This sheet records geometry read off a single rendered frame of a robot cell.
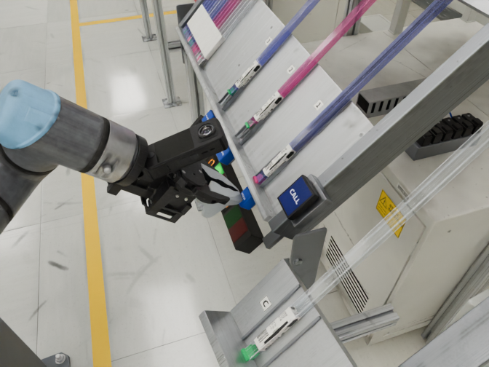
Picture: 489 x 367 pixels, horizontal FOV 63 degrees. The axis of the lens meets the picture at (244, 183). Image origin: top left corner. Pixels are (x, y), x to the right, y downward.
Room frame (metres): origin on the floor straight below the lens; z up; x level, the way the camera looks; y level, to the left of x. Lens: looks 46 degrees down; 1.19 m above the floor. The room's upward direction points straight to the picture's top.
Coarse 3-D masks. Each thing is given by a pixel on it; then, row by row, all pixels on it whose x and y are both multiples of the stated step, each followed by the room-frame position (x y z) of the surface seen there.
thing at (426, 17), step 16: (448, 0) 0.53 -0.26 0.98; (432, 16) 0.52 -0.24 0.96; (416, 32) 0.51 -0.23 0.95; (400, 48) 0.51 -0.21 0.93; (384, 64) 0.50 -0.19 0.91; (368, 80) 0.50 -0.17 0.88; (352, 96) 0.49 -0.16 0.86; (336, 112) 0.48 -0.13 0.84; (304, 128) 0.48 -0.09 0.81; (256, 176) 0.46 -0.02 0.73
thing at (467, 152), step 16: (480, 128) 0.28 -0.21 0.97; (464, 144) 0.28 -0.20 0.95; (480, 144) 0.27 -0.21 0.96; (448, 160) 0.27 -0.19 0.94; (464, 160) 0.26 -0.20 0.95; (432, 176) 0.26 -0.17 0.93; (448, 176) 0.26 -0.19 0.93; (416, 192) 0.26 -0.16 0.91; (432, 192) 0.25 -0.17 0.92; (400, 208) 0.25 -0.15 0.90; (416, 208) 0.25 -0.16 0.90; (384, 224) 0.24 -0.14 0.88; (400, 224) 0.24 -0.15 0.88; (368, 240) 0.24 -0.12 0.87; (384, 240) 0.23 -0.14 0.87; (352, 256) 0.23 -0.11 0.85; (336, 272) 0.22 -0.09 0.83; (320, 288) 0.21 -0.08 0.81; (304, 304) 0.20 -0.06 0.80; (256, 352) 0.18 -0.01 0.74
